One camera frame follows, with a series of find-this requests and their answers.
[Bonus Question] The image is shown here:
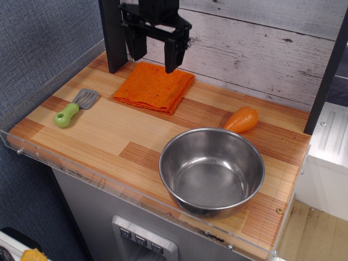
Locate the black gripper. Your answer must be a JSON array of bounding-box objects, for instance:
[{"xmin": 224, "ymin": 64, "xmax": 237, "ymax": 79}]
[{"xmin": 120, "ymin": 1, "xmax": 192, "ymax": 73}]

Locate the orange cloth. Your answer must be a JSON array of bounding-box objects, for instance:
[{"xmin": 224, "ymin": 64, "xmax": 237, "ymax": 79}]
[{"xmin": 113, "ymin": 62, "xmax": 195, "ymax": 115}]

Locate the silver metal bowl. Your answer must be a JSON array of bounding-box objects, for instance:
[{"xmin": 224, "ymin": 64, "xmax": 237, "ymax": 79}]
[{"xmin": 158, "ymin": 127, "xmax": 265, "ymax": 218}]

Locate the orange toy carrot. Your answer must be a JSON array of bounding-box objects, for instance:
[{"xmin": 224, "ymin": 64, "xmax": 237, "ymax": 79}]
[{"xmin": 223, "ymin": 107, "xmax": 258, "ymax": 133}]

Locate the clear acrylic table guard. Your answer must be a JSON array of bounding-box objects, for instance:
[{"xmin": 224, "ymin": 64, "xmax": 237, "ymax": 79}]
[{"xmin": 3, "ymin": 43, "xmax": 309, "ymax": 260}]

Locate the silver dispenser button panel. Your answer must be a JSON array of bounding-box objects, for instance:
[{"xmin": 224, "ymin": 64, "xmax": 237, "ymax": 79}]
[{"xmin": 112, "ymin": 215, "xmax": 179, "ymax": 260}]

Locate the grey toy fridge cabinet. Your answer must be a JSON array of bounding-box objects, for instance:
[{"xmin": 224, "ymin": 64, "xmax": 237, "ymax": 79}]
[{"xmin": 50, "ymin": 166, "xmax": 262, "ymax": 261}]

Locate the white side cabinet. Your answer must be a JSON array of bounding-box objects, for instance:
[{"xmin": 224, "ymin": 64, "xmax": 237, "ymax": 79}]
[{"xmin": 294, "ymin": 102, "xmax": 347, "ymax": 220}]

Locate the yellow object bottom left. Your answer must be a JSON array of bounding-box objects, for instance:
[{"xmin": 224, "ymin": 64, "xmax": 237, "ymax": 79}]
[{"xmin": 20, "ymin": 248, "xmax": 48, "ymax": 261}]

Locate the black left vertical post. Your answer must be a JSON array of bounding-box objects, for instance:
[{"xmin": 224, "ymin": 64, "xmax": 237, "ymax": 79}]
[{"xmin": 98, "ymin": 0, "xmax": 128, "ymax": 73}]

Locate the black vertical post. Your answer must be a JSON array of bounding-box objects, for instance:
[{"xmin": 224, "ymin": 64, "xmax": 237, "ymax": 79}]
[
  {"xmin": 98, "ymin": 0, "xmax": 128, "ymax": 73},
  {"xmin": 303, "ymin": 10, "xmax": 347, "ymax": 135}
]

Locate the green handled grey spatula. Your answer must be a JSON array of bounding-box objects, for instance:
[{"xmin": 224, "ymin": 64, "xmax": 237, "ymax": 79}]
[{"xmin": 54, "ymin": 88, "xmax": 98, "ymax": 128}]

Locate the black right vertical post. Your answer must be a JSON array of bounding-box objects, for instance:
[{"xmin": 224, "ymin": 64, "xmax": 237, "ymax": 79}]
[{"xmin": 303, "ymin": 10, "xmax": 347, "ymax": 135}]

